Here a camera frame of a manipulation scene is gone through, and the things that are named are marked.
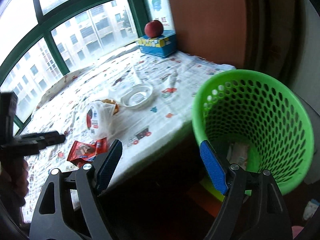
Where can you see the white plastic bag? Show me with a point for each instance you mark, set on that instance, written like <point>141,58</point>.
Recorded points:
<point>99,120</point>

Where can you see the green perforated plastic basket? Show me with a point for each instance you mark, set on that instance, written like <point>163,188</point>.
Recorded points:
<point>258,110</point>

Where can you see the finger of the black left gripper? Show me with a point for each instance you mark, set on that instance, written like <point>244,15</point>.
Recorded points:
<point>45,139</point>

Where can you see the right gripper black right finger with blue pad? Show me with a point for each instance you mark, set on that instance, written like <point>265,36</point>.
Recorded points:
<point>253,207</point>

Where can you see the white paper trash in basket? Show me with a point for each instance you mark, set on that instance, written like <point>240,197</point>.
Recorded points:
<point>238,154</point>

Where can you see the red apple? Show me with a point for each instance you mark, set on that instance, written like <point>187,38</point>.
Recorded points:
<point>153,29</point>

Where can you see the orange peel piece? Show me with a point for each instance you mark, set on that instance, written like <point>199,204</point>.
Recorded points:
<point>112,102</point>

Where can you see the clear plastic lid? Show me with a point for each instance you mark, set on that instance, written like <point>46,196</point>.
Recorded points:
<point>138,96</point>

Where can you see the blue yellow tissue box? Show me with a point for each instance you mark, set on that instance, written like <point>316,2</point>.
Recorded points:
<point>162,46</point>

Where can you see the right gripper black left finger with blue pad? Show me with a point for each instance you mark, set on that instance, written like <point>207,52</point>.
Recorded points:
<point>53,216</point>

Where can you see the person's left hand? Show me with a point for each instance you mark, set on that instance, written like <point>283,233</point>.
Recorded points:
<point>14,184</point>

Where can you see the red snack wrapper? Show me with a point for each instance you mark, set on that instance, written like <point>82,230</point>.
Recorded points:
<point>82,153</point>

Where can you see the green window frame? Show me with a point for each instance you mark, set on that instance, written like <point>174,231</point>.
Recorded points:
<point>43,40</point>

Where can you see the patterned white bed sheet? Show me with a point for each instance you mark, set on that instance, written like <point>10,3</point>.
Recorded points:
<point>144,132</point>

